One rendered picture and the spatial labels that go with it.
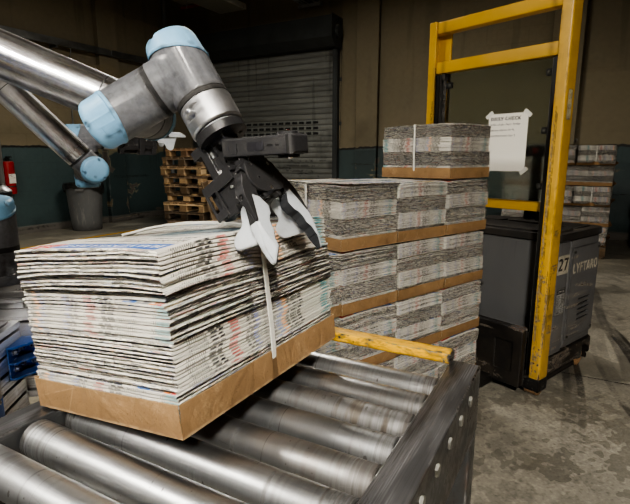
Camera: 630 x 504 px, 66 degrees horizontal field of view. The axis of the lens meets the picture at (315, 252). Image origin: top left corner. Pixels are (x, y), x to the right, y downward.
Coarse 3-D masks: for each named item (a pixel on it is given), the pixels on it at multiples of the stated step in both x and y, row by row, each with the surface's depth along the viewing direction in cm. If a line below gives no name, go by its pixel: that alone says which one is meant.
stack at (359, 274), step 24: (432, 240) 196; (336, 264) 164; (360, 264) 171; (384, 264) 180; (408, 264) 189; (432, 264) 198; (336, 288) 166; (360, 288) 173; (384, 288) 182; (360, 312) 176; (384, 312) 183; (408, 312) 193; (432, 312) 203; (408, 336) 194; (408, 360) 197
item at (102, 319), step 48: (96, 240) 68; (144, 240) 62; (192, 240) 57; (48, 288) 64; (96, 288) 59; (144, 288) 54; (192, 288) 57; (240, 288) 64; (48, 336) 67; (96, 336) 61; (144, 336) 56; (192, 336) 57; (240, 336) 65; (96, 384) 62; (144, 384) 58; (192, 384) 57
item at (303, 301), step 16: (192, 224) 87; (208, 224) 84; (272, 224) 70; (320, 224) 82; (288, 240) 74; (304, 240) 78; (320, 240) 83; (288, 256) 74; (304, 256) 79; (320, 256) 82; (288, 272) 74; (304, 272) 78; (320, 272) 82; (288, 288) 74; (304, 288) 79; (320, 288) 83; (288, 304) 75; (304, 304) 79; (320, 304) 83; (288, 320) 75; (304, 320) 78; (320, 320) 83; (288, 336) 74
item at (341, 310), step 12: (408, 288) 190; (420, 288) 194; (432, 288) 199; (360, 300) 173; (372, 300) 178; (384, 300) 182; (396, 300) 186; (336, 312) 167; (348, 312) 171; (432, 336) 204; (360, 360) 178; (372, 360) 182; (384, 360) 187
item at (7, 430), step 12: (24, 408) 69; (36, 408) 69; (48, 408) 69; (0, 420) 66; (12, 420) 66; (24, 420) 66; (36, 420) 66; (60, 420) 69; (0, 432) 63; (12, 432) 63; (12, 444) 64
